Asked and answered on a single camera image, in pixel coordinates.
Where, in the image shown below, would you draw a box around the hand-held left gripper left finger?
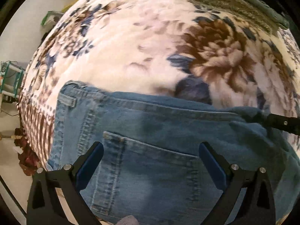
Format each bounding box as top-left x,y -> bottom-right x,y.
26,141 -> 104,225

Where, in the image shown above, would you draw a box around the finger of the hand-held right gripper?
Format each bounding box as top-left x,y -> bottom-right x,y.
258,113 -> 300,136

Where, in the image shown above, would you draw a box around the green metal rack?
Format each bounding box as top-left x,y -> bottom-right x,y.
0,61 -> 25,99

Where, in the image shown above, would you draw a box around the dark red cloth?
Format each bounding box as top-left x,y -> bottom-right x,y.
14,128 -> 41,176

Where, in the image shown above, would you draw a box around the floral printed blanket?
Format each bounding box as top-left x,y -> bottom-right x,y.
16,0 -> 300,169

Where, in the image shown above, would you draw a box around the olive fuzzy blanket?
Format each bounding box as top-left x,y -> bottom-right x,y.
186,0 -> 285,37

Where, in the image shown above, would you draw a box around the blue denim pants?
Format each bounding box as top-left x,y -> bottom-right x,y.
46,80 -> 300,225

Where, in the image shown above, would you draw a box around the green plastic container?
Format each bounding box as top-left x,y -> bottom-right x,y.
41,10 -> 64,27

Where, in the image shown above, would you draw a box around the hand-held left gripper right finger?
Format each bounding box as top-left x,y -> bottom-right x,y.
198,142 -> 276,225

